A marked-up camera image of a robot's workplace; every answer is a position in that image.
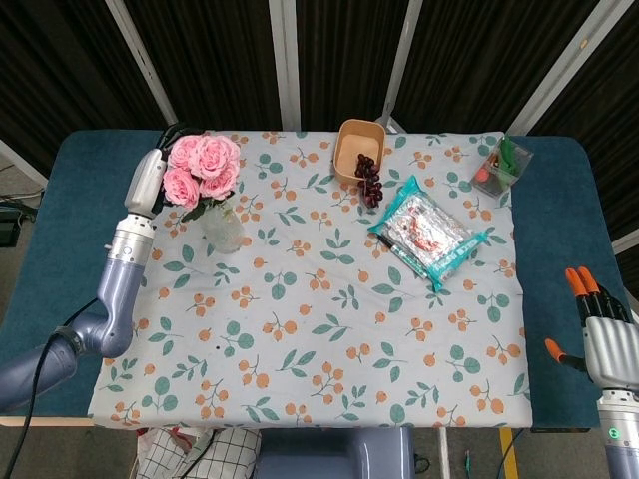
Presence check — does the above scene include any clear textured glass vase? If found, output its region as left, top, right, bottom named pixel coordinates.
left=200, top=199, right=246, bottom=255

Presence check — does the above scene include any blue table mat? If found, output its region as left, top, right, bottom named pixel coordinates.
left=0, top=130, right=631, bottom=431

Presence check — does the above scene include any blue-grey robot torso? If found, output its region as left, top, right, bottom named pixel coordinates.
left=255, top=427, right=416, bottom=479

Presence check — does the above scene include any beige square bowl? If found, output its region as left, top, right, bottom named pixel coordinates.
left=332, top=119, right=386, bottom=185

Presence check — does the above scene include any black white marker pen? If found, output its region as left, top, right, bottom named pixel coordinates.
left=376, top=235, right=429, bottom=279

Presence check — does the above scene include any dark red grape bunch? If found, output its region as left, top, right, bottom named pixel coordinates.
left=354, top=154, right=384, bottom=209

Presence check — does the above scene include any pink rose bouquet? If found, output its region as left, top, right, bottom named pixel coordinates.
left=163, top=134, right=242, bottom=224

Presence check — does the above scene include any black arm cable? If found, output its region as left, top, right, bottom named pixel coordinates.
left=17, top=297, right=99, bottom=479

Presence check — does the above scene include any white black grid bag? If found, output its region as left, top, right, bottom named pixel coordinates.
left=135, top=424, right=263, bottom=479

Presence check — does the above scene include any floral fruit print tablecloth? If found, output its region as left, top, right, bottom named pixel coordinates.
left=87, top=130, right=533, bottom=430

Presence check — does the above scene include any clear plastic box with items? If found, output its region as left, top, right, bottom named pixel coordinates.
left=471, top=134, right=534, bottom=201

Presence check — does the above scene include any teal silver snack packet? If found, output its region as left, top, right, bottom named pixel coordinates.
left=367, top=175, right=496, bottom=293

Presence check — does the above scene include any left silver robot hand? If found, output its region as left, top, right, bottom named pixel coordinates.
left=123, top=124, right=187, bottom=222

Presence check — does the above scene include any right silver orange-tipped robot hand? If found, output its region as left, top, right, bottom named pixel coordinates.
left=544, top=266, right=639, bottom=391

